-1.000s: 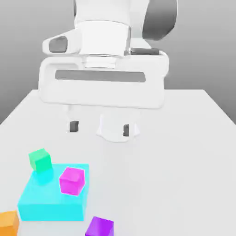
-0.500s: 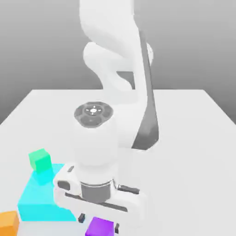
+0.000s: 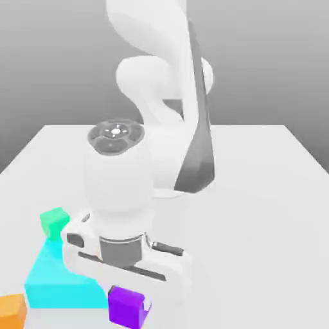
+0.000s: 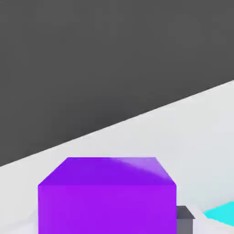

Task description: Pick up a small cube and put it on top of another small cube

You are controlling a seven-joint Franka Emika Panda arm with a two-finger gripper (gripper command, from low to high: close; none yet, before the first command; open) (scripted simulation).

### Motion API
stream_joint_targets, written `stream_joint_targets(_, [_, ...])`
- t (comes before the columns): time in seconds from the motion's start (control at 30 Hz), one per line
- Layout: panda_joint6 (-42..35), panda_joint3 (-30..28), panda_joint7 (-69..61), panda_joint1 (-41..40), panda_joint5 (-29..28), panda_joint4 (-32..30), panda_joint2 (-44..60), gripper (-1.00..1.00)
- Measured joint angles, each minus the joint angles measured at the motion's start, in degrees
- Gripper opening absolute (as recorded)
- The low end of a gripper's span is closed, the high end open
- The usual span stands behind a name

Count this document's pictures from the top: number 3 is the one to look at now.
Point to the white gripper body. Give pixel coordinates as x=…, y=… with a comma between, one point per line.
x=169, y=267

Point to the small purple cube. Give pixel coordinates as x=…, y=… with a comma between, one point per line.
x=124, y=308

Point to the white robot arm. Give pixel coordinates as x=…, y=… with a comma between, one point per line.
x=118, y=180

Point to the small green cube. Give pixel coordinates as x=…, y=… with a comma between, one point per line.
x=54, y=223

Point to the small orange cube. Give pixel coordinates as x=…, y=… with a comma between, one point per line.
x=11, y=312

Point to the large cyan box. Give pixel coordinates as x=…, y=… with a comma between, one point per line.
x=59, y=282

